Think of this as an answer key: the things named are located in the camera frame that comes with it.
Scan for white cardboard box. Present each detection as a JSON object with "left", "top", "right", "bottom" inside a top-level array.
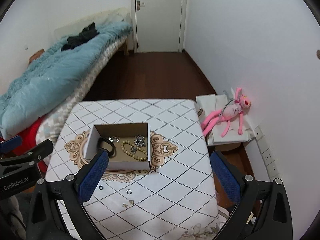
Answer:
[{"left": 83, "top": 123, "right": 152, "bottom": 171}]

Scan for white door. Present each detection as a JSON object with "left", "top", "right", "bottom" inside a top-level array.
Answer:
[{"left": 131, "top": 0, "right": 187, "bottom": 53}]

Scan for pink panther plush toy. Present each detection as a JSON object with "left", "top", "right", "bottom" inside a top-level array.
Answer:
[{"left": 201, "top": 87, "right": 251, "bottom": 137}]

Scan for thick silver chain bracelet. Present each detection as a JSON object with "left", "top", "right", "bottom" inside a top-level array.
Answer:
[{"left": 130, "top": 134, "right": 147, "bottom": 153}]

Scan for red bed sheet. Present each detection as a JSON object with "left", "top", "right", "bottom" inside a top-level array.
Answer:
[{"left": 4, "top": 118, "right": 51, "bottom": 173}]

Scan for white diamond pattern tablecloth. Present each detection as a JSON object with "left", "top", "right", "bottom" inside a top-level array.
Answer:
[{"left": 44, "top": 99, "right": 221, "bottom": 240}]

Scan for black clothes on bed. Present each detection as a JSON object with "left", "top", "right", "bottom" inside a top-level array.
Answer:
[{"left": 61, "top": 22, "right": 99, "bottom": 51}]

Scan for checkered mattress pad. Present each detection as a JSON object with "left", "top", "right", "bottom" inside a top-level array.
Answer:
[{"left": 35, "top": 35, "right": 127, "bottom": 144}]

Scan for white power strip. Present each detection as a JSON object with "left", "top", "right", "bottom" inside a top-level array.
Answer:
[{"left": 254, "top": 126, "right": 279, "bottom": 180}]

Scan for white cloth bag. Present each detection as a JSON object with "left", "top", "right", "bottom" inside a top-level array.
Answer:
[{"left": 195, "top": 93, "right": 256, "bottom": 147}]

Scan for light blue quilt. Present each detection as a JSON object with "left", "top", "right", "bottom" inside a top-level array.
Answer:
[{"left": 1, "top": 21, "right": 132, "bottom": 139}]

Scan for wooden bead bracelet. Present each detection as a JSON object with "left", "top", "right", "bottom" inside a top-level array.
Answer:
[{"left": 120, "top": 140, "right": 149, "bottom": 161}]

